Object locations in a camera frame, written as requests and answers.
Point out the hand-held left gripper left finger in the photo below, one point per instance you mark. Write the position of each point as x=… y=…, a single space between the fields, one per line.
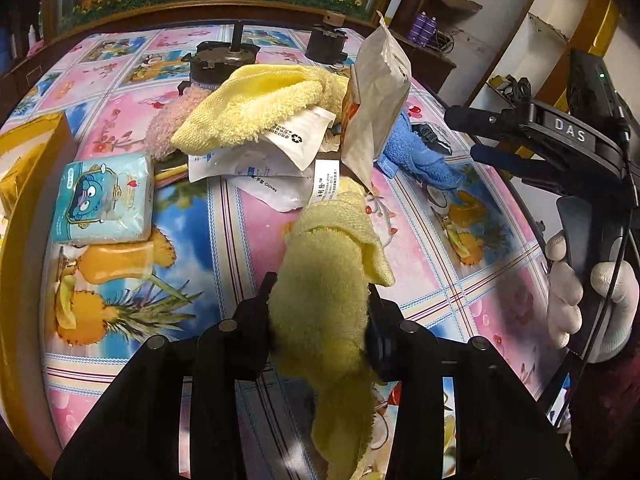
x=260 y=310

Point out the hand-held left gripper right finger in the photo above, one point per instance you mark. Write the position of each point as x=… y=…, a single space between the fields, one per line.
x=385 y=330

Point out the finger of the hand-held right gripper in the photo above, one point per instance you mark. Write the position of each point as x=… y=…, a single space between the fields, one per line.
x=510 y=162
x=485 y=117

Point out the small yellow towel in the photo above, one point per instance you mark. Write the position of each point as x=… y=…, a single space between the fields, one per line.
x=320 y=285

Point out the blue towel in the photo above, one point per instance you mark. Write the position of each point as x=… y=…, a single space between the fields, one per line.
x=415 y=155

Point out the white paper pouch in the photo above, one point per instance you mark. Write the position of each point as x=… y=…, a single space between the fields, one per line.
x=380 y=85

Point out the light blue tissue pack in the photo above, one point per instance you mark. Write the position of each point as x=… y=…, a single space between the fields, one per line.
x=100 y=195

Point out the large yellow towel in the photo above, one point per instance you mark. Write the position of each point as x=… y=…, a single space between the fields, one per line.
x=250 y=100

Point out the pink fluffy cloth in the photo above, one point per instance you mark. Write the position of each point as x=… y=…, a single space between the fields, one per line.
x=170 y=120

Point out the gold cardboard box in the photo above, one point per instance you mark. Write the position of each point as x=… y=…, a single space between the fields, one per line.
x=30 y=160

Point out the person's right forearm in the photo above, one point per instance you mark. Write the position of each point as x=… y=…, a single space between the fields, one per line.
x=610 y=410

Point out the person's right hand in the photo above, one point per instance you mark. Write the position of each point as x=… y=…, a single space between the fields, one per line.
x=562 y=300

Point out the small black white packet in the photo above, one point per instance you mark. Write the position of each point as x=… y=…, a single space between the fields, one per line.
x=432 y=135

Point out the wooden shelf unit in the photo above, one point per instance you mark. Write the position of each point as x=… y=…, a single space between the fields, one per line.
x=430 y=67

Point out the purple bottle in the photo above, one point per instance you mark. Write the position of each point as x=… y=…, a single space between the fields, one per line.
x=416 y=27
x=430 y=31

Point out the white glove packet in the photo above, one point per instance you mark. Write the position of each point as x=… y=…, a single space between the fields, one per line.
x=280 y=192

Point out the small black motor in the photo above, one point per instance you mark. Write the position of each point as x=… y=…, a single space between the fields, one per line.
x=325 y=45

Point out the white packet black print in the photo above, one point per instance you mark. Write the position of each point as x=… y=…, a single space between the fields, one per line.
x=300 y=137

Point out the large black motor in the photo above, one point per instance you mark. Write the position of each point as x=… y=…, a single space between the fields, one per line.
x=215 y=67

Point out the small white bottle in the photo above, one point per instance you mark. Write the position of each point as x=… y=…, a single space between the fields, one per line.
x=31 y=35

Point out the white wall shelf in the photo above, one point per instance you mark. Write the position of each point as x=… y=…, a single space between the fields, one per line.
x=540 y=45

